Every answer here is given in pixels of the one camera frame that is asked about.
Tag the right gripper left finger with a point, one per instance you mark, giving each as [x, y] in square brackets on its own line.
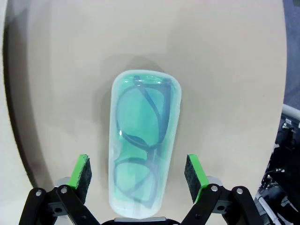
[79, 175]

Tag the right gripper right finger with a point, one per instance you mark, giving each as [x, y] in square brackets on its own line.
[197, 175]

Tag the translucent green glasses case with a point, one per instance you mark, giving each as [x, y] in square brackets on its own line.
[131, 117]

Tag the black framed glasses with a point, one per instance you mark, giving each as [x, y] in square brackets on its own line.
[164, 117]

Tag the white metal frame bar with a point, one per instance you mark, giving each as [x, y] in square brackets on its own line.
[291, 109]

